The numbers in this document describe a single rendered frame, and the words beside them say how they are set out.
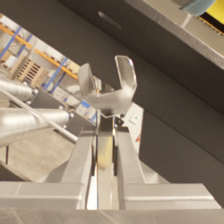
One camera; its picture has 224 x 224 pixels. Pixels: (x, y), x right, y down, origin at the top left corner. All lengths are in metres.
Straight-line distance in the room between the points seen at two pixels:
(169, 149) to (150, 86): 0.08
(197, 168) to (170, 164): 0.04
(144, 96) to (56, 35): 0.14
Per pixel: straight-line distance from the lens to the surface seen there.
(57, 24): 0.25
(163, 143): 0.22
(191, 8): 0.32
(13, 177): 0.25
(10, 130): 0.50
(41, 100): 1.22
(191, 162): 0.24
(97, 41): 0.23
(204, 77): 0.19
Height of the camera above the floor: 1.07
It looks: level
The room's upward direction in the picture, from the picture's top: 34 degrees clockwise
